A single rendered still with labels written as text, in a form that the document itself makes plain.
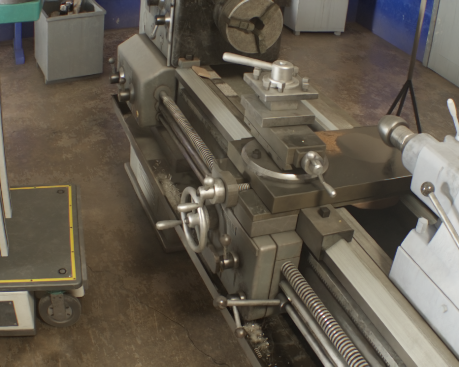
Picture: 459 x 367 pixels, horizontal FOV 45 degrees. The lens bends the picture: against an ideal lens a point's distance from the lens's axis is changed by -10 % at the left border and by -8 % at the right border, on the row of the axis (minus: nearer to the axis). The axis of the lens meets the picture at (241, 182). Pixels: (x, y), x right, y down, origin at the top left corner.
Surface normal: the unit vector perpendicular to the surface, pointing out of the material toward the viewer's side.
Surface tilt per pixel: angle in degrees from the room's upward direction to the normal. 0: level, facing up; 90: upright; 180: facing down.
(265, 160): 0
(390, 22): 90
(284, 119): 90
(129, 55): 32
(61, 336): 0
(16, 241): 0
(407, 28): 90
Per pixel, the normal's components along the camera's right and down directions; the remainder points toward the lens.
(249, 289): -0.92, 0.13
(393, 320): -0.46, -0.61
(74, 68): 0.47, 0.50
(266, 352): 0.10, -0.85
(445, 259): -0.80, -0.23
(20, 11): 0.25, 0.53
